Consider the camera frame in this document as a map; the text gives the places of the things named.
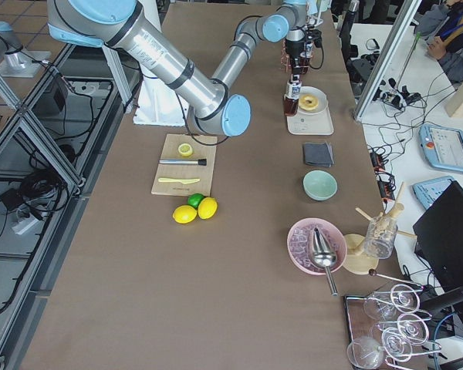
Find pink bowl with ice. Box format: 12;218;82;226
287;217;347;276

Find copper wire bottle rack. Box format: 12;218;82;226
282;38;313;75

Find green bowl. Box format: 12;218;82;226
302;170;338;201

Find glazed donut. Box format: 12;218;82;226
299;94;319;112

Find tea bottle white cap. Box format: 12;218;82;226
283;75;302;116

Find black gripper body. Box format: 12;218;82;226
285;26;323;73

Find black thermos bottle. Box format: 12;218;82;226
339;0;360;62

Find green lime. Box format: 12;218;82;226
187;193;205;208

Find steel ice scoop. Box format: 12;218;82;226
308;227;338;296

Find aluminium frame post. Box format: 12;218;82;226
353;0;421;123

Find grey folded cloth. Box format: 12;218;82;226
302;142;334;167

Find person in grey jacket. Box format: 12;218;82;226
415;1;463;84

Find blue teach pendant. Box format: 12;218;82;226
419;123;463;173
412;176;455;210

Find wine glass rack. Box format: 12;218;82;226
343;282;441;369

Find glass jar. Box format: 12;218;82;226
363;216;397;259

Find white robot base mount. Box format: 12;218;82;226
133;76;189;127

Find black laptop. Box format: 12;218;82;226
413;181;463;291

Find white round plate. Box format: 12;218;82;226
299;86;327;114

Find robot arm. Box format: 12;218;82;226
47;1;318;136

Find wooden stand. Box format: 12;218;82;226
343;182;417;274

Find cream tray with bunny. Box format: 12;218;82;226
286;100;334;136

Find yellow plastic knife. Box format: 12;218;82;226
157;177;201;185

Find whole lemon outer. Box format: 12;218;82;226
172;204;198;224

